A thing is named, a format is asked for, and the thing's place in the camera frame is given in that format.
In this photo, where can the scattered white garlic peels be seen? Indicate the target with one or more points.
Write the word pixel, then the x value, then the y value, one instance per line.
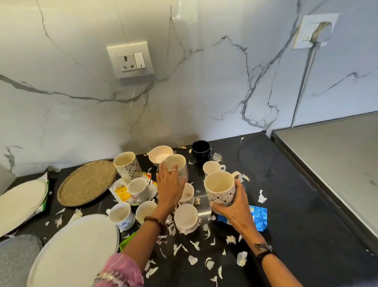
pixel 242 257

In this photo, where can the dark blue cup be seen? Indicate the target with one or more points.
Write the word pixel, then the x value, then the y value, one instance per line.
pixel 201 150

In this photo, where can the wide white cup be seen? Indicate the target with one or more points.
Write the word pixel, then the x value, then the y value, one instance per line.
pixel 160 155

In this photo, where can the white mug with blue print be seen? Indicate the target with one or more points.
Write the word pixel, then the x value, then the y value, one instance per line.
pixel 121 215

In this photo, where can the black wrist band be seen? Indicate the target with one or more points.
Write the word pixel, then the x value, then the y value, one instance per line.
pixel 265 255

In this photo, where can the grey textured plate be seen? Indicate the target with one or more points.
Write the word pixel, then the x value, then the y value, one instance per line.
pixel 16 261

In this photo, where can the plain white mug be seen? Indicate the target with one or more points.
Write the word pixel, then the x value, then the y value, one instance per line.
pixel 177 162

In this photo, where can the white wall switch plate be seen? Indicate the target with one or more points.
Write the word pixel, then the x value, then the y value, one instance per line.
pixel 305 31

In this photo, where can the person's left fingers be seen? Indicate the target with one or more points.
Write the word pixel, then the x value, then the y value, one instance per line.
pixel 170 176

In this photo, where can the person's right thumb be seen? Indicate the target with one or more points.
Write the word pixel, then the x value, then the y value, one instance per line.
pixel 220 208

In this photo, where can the green and white packet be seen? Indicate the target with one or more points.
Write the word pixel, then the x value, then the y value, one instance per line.
pixel 45 189

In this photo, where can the white plug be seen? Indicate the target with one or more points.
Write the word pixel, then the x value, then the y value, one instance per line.
pixel 322 32

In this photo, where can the green plastic piece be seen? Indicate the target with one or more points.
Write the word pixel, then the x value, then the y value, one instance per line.
pixel 127 241

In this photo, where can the pink sleeve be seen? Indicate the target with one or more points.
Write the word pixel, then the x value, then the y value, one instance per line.
pixel 119 272

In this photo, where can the large white plate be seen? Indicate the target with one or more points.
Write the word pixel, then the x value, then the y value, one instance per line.
pixel 73 251

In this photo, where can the person's right forearm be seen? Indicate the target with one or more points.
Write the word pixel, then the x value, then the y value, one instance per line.
pixel 276 267

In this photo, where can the stainless steel appliance top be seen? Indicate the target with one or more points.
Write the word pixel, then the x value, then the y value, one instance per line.
pixel 333 156

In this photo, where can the white wall socket with switch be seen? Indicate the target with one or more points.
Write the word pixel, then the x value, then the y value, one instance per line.
pixel 130 60

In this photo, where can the small white cup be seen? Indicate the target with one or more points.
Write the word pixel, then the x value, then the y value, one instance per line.
pixel 212 168

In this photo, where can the large white patterned mug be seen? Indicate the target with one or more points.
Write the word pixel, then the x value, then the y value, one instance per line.
pixel 218 184

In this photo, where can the person's right hand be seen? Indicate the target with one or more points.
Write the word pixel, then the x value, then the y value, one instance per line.
pixel 237 211

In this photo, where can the person's left forearm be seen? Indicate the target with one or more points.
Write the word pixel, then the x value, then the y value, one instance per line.
pixel 141 241

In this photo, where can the yellow and white packet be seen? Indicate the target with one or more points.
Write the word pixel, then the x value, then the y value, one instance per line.
pixel 121 192

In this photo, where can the round woven mat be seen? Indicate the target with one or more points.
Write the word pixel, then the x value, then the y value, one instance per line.
pixel 87 182

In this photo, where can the blue packet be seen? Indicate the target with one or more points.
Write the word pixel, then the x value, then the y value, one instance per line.
pixel 259 217

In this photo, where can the person's left hand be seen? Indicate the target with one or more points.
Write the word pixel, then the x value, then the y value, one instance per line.
pixel 169 192

